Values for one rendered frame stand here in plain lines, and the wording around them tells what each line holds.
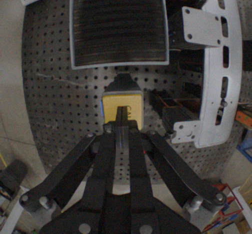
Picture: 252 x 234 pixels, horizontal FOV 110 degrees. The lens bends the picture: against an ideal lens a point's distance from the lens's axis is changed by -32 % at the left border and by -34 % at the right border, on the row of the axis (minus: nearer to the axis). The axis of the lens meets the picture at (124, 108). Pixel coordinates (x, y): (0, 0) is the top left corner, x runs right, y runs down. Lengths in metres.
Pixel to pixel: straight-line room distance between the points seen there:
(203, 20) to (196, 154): 0.87
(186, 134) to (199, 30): 0.26
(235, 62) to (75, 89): 0.72
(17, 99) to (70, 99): 1.37
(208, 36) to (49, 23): 0.73
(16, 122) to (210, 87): 2.22
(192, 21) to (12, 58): 1.95
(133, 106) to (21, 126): 2.05
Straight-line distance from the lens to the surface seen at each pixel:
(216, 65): 0.45
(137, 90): 0.21
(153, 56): 0.19
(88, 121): 0.74
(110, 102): 0.20
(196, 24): 0.29
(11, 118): 2.28
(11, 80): 2.04
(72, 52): 0.20
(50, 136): 0.91
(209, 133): 0.51
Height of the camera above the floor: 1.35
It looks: 70 degrees down
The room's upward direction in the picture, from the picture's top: 180 degrees counter-clockwise
